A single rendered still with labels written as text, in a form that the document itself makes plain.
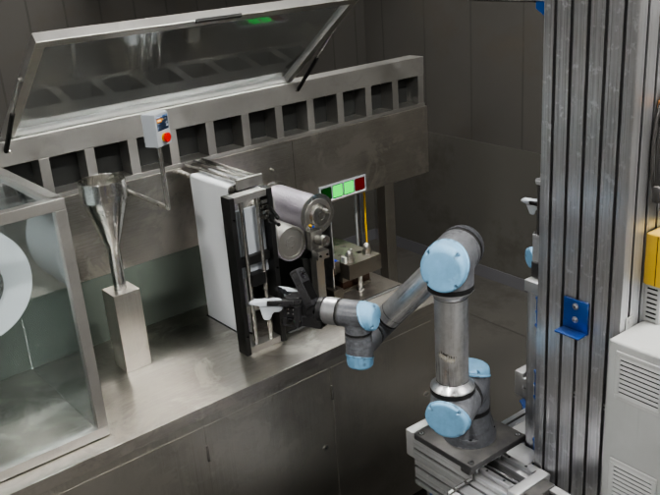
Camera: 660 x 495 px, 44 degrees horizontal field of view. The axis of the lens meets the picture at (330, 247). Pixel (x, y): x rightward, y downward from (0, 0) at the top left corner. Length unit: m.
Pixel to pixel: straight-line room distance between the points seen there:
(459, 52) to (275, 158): 2.32
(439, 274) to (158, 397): 1.02
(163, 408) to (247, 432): 0.30
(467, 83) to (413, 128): 1.63
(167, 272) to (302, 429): 0.75
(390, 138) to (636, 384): 1.83
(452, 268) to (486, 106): 3.24
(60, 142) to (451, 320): 1.38
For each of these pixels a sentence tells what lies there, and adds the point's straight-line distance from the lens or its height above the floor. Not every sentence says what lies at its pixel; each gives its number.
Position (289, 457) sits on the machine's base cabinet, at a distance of 2.82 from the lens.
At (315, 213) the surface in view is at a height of 1.26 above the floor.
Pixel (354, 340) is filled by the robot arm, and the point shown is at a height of 1.16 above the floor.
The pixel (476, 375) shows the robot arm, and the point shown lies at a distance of 2.26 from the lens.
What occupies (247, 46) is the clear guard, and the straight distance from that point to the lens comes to 2.79.
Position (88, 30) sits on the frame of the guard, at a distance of 2.33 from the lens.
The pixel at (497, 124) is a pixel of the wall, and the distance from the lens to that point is 5.11.
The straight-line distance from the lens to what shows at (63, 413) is 2.37.
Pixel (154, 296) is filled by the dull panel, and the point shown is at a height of 1.00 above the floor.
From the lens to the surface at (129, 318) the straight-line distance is 2.68.
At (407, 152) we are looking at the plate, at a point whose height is 1.26.
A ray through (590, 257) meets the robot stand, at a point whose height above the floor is 1.40.
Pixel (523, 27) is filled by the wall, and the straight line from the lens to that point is 4.89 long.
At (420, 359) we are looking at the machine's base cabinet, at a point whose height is 0.67.
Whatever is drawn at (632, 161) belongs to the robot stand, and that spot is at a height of 1.65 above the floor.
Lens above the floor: 2.17
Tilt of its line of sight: 21 degrees down
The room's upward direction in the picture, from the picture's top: 4 degrees counter-clockwise
